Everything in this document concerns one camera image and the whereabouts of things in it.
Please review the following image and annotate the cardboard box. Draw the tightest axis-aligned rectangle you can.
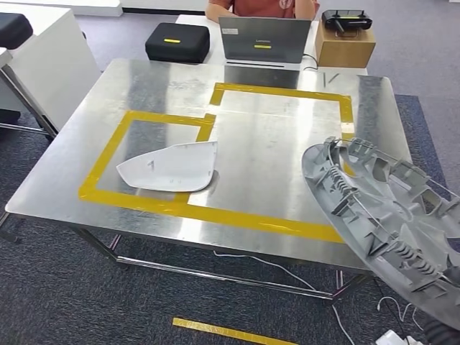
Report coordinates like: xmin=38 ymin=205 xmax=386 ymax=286
xmin=314 ymin=19 xmax=376 ymax=69

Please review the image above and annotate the white cable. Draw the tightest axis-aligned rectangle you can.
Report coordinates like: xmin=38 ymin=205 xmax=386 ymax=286
xmin=377 ymin=295 xmax=425 ymax=332
xmin=213 ymin=251 xmax=357 ymax=345

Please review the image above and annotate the black padded case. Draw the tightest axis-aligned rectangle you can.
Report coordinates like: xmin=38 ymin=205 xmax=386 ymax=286
xmin=0 ymin=12 xmax=34 ymax=51

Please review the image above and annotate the white mirror cover part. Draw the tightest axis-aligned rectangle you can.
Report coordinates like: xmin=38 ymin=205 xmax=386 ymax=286
xmin=115 ymin=140 xmax=219 ymax=193

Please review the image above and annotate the black case yellow label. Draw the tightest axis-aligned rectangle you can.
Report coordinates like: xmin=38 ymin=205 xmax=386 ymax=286
xmin=145 ymin=22 xmax=210 ymax=64

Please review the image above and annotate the black router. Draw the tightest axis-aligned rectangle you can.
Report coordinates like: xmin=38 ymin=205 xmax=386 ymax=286
xmin=320 ymin=9 xmax=373 ymax=35

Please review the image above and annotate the black laptop cable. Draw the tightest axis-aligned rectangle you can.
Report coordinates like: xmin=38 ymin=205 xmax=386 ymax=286
xmin=302 ymin=53 xmax=319 ymax=73

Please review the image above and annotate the white power strip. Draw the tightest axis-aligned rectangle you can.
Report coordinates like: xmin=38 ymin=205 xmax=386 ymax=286
xmin=376 ymin=329 xmax=425 ymax=345

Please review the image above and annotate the steel workbench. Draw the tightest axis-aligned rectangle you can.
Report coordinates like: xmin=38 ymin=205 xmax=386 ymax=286
xmin=5 ymin=57 xmax=414 ymax=305

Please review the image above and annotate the white desk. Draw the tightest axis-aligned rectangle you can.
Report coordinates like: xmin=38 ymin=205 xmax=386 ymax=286
xmin=175 ymin=14 xmax=368 ymax=77

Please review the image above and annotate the yellow tape outline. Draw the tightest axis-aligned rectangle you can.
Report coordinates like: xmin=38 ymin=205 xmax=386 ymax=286
xmin=78 ymin=82 xmax=354 ymax=244

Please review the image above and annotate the grey laptop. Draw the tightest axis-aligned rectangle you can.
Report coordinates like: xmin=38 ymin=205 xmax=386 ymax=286
xmin=218 ymin=17 xmax=312 ymax=68

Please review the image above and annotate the grey plastic wheel cover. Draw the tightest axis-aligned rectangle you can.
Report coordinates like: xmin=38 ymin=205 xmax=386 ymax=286
xmin=302 ymin=137 xmax=460 ymax=332

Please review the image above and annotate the white cabinet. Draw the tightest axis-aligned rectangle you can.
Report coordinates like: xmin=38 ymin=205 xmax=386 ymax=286
xmin=0 ymin=4 xmax=102 ymax=139

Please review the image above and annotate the person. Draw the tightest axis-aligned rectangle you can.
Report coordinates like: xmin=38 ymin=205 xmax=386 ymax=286
xmin=205 ymin=0 xmax=320 ymax=23

